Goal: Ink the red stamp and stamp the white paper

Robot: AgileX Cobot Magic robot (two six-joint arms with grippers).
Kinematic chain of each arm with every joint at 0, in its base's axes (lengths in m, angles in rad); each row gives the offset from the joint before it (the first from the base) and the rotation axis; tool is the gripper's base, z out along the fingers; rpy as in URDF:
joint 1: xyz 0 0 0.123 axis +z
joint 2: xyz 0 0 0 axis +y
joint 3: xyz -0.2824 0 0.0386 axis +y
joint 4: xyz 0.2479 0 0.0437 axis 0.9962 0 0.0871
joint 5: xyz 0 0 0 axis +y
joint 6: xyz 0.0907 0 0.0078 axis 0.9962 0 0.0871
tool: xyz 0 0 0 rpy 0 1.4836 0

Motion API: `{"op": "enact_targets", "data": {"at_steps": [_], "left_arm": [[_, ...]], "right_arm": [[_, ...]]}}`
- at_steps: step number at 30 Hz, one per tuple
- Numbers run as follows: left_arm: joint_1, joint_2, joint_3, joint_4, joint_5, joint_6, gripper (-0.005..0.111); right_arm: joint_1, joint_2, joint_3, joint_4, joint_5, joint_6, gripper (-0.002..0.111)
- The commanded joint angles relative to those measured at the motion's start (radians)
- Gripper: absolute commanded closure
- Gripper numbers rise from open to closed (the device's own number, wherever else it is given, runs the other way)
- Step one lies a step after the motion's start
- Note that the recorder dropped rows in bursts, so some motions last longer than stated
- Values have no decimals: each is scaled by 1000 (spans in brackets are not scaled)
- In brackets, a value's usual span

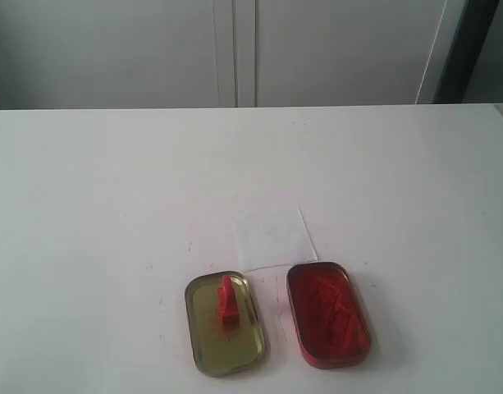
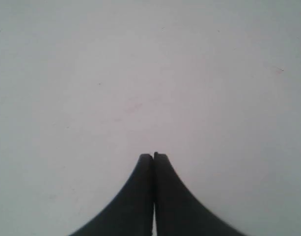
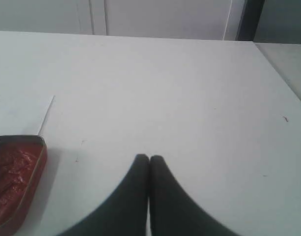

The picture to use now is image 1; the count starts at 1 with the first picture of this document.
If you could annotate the dark vertical post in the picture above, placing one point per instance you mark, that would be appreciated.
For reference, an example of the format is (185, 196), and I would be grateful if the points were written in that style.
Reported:
(466, 46)

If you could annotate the red plastic stamp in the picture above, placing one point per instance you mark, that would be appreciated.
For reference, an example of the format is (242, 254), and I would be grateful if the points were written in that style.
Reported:
(228, 309)

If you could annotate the white cabinet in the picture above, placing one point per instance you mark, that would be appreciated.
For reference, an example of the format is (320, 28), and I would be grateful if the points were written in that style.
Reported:
(221, 54)

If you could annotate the gold metal tin lid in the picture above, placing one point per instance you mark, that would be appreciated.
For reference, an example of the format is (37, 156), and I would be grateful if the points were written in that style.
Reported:
(220, 351)

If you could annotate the red ink pad tin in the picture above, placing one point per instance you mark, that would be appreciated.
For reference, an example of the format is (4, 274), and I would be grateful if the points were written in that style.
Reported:
(329, 320)

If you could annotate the white paper sheet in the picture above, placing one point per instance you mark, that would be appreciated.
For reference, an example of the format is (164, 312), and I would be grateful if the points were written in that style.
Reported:
(273, 238)

